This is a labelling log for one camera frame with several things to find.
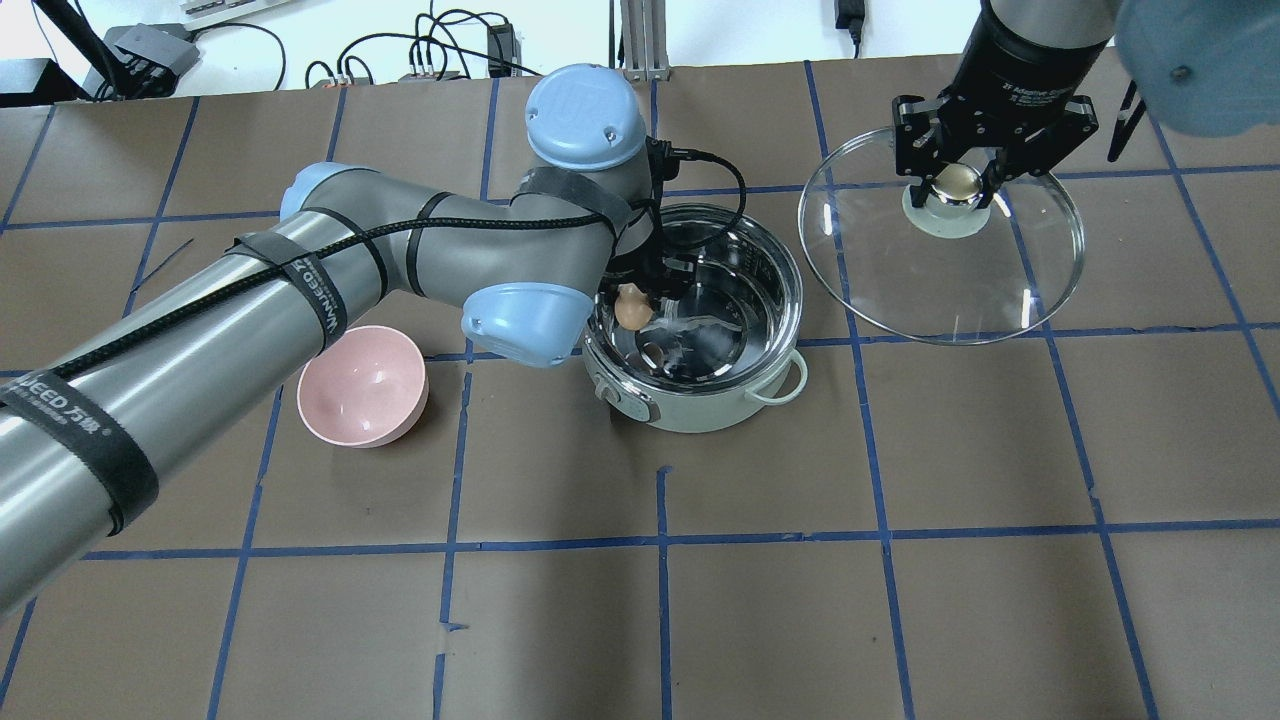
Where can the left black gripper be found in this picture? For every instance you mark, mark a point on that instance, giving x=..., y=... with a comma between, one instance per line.
x=668, y=287

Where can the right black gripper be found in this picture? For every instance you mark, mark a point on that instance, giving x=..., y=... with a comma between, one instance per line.
x=1030, y=70

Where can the glass pot lid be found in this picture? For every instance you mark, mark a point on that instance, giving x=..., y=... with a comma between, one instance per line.
x=949, y=273

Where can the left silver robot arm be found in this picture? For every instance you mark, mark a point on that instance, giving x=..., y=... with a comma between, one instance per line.
x=89, y=441

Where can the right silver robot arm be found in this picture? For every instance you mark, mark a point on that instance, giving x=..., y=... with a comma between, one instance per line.
x=1204, y=68

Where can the steel pot with green base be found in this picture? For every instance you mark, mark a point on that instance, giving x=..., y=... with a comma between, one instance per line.
x=719, y=350

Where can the black power adapter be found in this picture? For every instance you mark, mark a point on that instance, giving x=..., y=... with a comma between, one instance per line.
x=850, y=15

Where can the pink bowl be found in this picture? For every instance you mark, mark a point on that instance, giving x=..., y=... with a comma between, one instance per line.
x=366, y=391

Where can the aluminium frame post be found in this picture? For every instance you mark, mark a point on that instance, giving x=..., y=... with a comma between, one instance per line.
x=643, y=32

